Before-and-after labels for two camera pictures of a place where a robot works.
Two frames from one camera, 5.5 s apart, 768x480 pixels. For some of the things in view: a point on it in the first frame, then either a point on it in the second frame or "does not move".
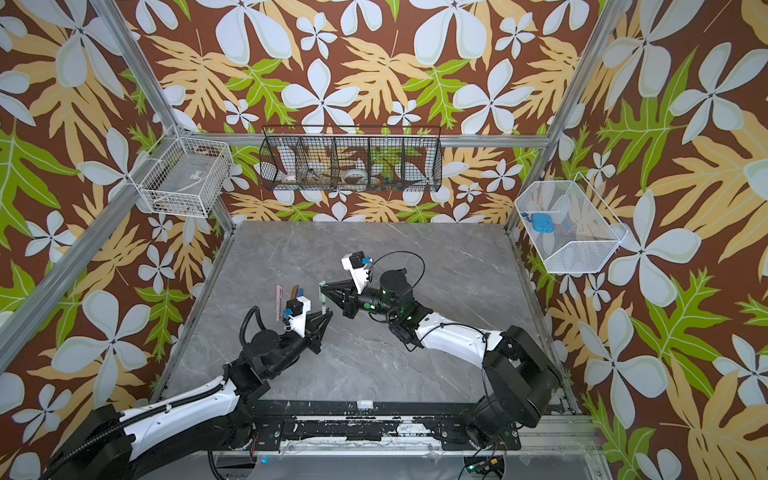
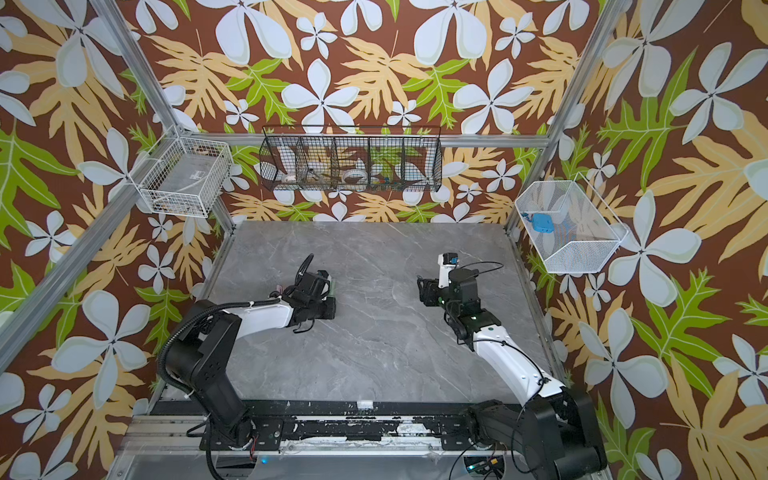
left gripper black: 312,334 to 332,308
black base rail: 367,425 does not move
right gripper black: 351,298 to 429,291
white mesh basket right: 586,232 does not move
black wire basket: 351,158 does not move
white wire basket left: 187,178 does not move
